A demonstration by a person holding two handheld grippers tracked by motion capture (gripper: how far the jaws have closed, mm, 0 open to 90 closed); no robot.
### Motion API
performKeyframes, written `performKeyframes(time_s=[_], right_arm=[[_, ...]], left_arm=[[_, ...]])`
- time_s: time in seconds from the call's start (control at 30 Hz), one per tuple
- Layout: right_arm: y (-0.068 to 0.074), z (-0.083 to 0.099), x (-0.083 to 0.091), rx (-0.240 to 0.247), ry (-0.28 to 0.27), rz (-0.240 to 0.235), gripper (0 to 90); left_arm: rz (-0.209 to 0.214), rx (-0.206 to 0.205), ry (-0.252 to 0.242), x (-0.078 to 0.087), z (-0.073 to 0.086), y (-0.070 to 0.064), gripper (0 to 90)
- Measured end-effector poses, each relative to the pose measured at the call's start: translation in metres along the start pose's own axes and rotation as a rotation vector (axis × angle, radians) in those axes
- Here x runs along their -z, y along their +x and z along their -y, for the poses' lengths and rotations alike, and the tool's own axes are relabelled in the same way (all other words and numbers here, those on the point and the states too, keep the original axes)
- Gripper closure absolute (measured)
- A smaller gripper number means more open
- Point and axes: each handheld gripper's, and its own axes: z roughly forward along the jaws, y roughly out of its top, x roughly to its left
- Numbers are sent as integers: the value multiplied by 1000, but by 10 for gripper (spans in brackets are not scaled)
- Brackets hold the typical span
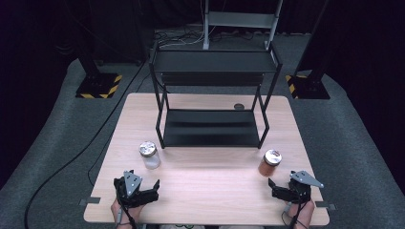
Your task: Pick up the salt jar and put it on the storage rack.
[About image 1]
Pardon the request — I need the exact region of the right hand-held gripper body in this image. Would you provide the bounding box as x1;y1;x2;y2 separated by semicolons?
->
287;170;325;205

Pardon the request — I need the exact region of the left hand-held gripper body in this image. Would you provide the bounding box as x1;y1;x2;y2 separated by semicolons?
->
113;170;144;210

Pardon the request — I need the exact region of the orange powder spice jar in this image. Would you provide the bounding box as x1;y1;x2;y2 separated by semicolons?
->
258;149;283;177

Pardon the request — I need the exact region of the white powder spice jar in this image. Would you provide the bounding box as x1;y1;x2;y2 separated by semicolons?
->
139;140;161;170

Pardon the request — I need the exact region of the black two-tier metal rack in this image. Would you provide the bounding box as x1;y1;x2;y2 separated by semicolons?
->
148;41;284;150

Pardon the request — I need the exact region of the person's left hand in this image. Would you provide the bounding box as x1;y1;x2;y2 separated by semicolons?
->
110;199;145;229

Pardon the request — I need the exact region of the person's right hand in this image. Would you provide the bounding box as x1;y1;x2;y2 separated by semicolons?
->
286;198;316;229

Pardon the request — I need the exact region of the black stand with striped base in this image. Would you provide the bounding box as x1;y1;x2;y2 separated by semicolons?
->
75;47;123;100
285;0;331;100

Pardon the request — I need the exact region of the left hand-held gripper cable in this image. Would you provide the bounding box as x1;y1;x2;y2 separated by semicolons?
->
116;185;139;229

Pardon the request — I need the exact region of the hand-held gripper cable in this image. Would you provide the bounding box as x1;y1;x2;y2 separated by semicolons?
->
281;201;309;229
116;185;139;229

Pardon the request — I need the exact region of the right hand-held gripper cable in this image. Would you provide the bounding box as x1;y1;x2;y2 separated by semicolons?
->
281;201;309;229

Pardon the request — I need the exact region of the grey table bracket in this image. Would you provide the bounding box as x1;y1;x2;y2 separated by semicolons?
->
78;197;102;207
314;200;337;212

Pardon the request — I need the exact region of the thin black floor cable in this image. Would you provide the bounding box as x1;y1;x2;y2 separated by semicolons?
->
87;135;113;187

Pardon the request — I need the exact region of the thick black floor cable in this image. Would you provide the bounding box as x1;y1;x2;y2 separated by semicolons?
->
23;61;148;229

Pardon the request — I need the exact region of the bundle of floor cables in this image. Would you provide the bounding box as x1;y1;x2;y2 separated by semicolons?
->
154;28;205;50

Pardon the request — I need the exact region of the white metal frame stand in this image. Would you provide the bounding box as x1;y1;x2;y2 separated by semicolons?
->
202;0;284;52

